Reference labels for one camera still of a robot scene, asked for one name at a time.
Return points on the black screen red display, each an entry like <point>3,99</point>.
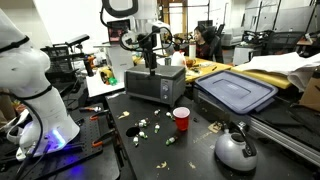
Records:
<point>118,30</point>

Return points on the black metal cart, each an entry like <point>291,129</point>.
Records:
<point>63,63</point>

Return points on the black clamp short orange tip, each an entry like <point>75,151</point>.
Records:
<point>103,138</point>

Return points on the small tan paper crumb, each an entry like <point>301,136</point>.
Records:
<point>161,165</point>
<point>191,165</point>

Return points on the blue storage bin lid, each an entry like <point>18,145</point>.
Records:
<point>233,90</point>

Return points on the printed brown cardboard box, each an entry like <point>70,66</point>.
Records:
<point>311,95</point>

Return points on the stack of white papers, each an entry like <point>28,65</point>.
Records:
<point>280,63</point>

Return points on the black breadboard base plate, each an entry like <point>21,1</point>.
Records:
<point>83,133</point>

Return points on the black mesh chair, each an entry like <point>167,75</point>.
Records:
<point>280,41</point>

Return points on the black plastic storage bin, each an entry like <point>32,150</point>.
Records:
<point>300,125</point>

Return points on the yellow green tool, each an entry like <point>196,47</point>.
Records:
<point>107,76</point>

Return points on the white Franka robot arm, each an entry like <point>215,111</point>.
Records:
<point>30,73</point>

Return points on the large tan paper scrap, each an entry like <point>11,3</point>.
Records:
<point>124,115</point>

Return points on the black clamp curved orange tip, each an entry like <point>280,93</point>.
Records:
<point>100,115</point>

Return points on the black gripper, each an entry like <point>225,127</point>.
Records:
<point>150,46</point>

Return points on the red plastic cup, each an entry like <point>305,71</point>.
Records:
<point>182,121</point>

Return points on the torn cardboard scrap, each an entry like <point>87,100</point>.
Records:
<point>216,126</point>

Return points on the seated person dark hair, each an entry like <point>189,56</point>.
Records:
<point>201,48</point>

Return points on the black orange power drill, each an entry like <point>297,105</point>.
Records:
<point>89,65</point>

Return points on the white cylinder container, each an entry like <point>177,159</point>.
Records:
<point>192,50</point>

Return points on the small wrapped candy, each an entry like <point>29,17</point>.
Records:
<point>169,115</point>
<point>146,120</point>
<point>157,112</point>
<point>142,134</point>
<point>135,141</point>
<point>141,124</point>
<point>157,128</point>
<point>171,140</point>

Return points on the aluminium extrusion rail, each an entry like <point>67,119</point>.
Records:
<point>283,136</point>

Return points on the light wooden table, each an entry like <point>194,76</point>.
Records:
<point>206,70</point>

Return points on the yellow foam pad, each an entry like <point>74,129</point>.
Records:
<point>263,79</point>

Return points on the white box machine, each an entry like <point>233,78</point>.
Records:
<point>120,60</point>

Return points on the white flat board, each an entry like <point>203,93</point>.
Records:
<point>98,86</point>

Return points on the grey toaster oven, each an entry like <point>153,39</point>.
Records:
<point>146,83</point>

